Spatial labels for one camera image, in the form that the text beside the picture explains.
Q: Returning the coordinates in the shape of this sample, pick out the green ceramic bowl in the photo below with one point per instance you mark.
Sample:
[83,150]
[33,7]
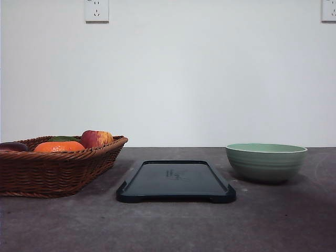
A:
[266,162]

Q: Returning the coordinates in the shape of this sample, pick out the brown wicker basket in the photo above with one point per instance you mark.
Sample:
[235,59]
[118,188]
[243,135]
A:
[47,174]

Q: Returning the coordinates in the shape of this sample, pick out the dark rectangular tray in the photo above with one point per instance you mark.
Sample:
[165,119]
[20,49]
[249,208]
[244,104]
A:
[175,179]

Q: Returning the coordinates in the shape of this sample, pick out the red yellow apple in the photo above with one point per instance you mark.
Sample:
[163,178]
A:
[95,138]

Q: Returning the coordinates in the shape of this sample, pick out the green fruit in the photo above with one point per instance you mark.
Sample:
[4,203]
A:
[63,138]

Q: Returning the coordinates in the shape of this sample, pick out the orange tangerine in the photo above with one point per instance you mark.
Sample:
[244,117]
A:
[59,146]

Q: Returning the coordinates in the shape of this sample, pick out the dark purple fruit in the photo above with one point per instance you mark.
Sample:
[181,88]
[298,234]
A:
[15,146]

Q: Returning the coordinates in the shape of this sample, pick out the white wall socket left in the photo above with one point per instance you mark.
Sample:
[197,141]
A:
[96,12]

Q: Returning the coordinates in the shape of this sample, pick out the white wall socket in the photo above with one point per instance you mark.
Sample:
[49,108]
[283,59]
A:
[328,11]
[96,12]

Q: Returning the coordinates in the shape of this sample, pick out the white wall socket right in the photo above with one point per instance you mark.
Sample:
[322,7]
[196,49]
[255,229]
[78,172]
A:
[328,11]

